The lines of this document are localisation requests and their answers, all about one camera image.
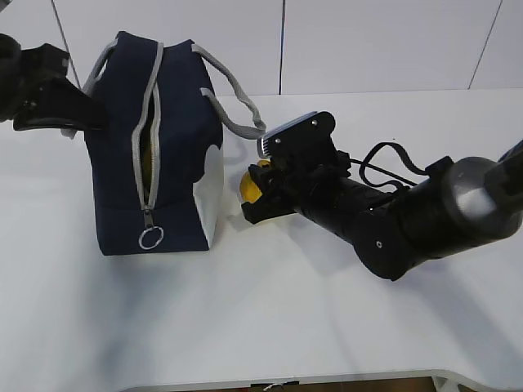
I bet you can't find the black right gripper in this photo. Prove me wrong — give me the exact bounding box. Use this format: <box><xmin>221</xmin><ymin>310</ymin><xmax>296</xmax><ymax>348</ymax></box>
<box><xmin>241</xmin><ymin>151</ymin><xmax>351</xmax><ymax>224</ymax></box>

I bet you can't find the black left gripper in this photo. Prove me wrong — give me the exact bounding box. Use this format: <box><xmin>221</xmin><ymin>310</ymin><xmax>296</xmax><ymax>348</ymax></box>
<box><xmin>1</xmin><ymin>33</ymin><xmax>108</xmax><ymax>131</ymax></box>

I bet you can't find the yellow toy pear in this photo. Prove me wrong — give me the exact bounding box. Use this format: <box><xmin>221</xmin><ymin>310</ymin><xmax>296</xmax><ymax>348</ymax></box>
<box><xmin>239</xmin><ymin>159</ymin><xmax>270</xmax><ymax>203</ymax></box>

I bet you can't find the navy blue lunch bag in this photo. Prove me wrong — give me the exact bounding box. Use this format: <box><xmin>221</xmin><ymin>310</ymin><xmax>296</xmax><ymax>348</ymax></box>
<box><xmin>83</xmin><ymin>31</ymin><xmax>266</xmax><ymax>256</ymax></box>

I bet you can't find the yellow banana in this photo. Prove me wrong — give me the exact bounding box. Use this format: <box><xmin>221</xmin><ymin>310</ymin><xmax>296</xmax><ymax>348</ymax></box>
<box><xmin>140</xmin><ymin>99</ymin><xmax>154</xmax><ymax>198</ymax></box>

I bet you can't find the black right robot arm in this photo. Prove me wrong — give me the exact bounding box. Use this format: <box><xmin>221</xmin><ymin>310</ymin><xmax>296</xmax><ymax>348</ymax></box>
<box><xmin>240</xmin><ymin>145</ymin><xmax>522</xmax><ymax>281</ymax></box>

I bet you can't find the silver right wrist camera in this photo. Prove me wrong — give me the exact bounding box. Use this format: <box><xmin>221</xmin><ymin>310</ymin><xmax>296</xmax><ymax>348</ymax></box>
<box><xmin>257</xmin><ymin>111</ymin><xmax>336</xmax><ymax>165</ymax></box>

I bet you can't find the black cable loop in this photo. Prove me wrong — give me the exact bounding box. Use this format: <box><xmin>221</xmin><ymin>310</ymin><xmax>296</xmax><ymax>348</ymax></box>
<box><xmin>346</xmin><ymin>141</ymin><xmax>432</xmax><ymax>193</ymax></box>

